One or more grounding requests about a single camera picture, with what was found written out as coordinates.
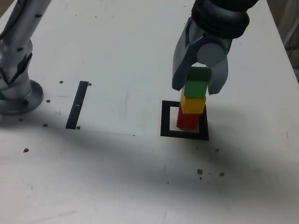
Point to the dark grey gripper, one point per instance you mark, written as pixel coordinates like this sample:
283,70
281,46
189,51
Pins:
222,41

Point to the green cube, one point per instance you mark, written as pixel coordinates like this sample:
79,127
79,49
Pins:
195,88

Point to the yellow cube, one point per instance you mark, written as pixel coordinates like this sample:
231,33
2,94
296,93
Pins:
192,106

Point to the red cube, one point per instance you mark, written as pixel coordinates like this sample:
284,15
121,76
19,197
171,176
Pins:
187,121

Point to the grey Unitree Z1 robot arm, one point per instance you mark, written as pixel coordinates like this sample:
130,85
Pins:
27,22

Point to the black tape square outline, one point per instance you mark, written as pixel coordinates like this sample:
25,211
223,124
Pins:
165,119

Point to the black tape strip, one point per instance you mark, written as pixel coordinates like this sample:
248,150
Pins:
77,103

